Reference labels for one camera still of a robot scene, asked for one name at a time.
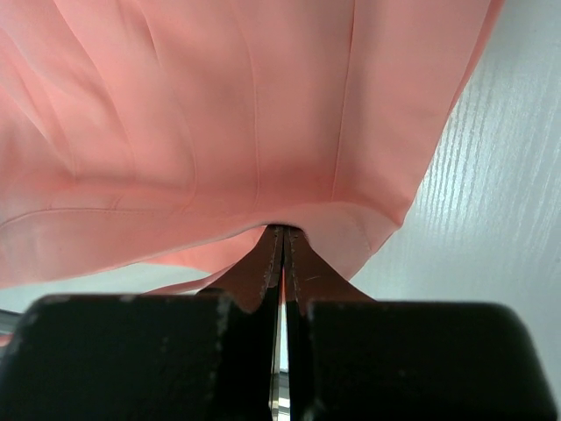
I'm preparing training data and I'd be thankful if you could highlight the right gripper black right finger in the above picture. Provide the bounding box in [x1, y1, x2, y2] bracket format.
[283, 227, 557, 420]

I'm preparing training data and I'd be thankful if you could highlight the pink skirt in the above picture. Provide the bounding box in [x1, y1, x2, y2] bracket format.
[1, 1, 503, 288]

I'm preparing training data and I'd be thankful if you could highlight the aluminium rail frame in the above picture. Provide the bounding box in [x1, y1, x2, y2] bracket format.
[0, 309, 32, 335]

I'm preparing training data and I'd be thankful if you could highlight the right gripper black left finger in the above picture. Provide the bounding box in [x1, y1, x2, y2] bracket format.
[1, 225, 283, 420]

